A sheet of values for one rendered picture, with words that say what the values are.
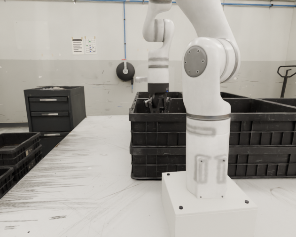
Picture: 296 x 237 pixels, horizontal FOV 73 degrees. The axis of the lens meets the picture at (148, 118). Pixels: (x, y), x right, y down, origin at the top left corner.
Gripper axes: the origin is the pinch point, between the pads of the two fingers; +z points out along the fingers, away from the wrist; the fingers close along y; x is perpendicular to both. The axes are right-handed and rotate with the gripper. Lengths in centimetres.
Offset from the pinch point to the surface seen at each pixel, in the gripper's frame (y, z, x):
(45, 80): 114, -10, 366
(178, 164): -3.6, 11.8, -11.2
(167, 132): -6.3, 1.0, -8.6
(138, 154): -12.8, 7.9, -2.0
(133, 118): -13.7, -3.8, -1.1
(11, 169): -26, 38, 92
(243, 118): 9.0, -3.5, -26.4
